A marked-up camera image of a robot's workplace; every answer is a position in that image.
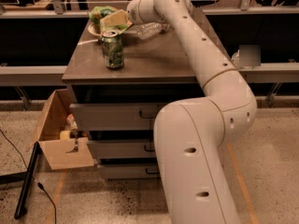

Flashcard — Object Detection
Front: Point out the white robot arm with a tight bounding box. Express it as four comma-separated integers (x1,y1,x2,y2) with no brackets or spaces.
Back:
127,0,257,224

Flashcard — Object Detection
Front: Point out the clear plastic water bottle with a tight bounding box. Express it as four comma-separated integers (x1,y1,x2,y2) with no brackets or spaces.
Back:
135,22,170,40

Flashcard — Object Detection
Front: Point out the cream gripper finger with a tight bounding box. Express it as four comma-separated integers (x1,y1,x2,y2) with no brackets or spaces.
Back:
100,9,132,32

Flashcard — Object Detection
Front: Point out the grey drawer cabinet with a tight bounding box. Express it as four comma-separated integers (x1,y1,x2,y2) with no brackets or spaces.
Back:
63,27,204,166

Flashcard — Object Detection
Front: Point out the black floor cable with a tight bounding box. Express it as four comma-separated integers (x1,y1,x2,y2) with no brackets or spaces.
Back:
0,128,58,224

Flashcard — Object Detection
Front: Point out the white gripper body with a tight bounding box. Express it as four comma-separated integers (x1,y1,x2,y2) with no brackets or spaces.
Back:
126,0,164,24

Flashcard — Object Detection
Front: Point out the green rice chip bag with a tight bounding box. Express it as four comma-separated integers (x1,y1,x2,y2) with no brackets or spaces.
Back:
89,6,116,25

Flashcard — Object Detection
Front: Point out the left clear sanitizer bottle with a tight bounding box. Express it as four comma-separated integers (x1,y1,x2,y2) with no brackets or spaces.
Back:
232,51,240,69

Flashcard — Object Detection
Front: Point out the green soda can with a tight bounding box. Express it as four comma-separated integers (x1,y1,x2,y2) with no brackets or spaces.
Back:
102,30,124,69

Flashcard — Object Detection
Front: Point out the open cardboard box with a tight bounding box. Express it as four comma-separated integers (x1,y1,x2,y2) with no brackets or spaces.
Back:
29,89,93,170

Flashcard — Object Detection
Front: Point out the black monitor stand bar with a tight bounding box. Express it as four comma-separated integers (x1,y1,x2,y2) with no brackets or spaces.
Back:
14,142,40,219

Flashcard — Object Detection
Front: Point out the tape roll in box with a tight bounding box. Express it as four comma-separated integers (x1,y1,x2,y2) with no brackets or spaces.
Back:
60,131,71,140

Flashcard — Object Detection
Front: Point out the white paper bowl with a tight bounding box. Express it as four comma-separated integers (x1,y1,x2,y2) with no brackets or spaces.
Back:
88,23,102,38

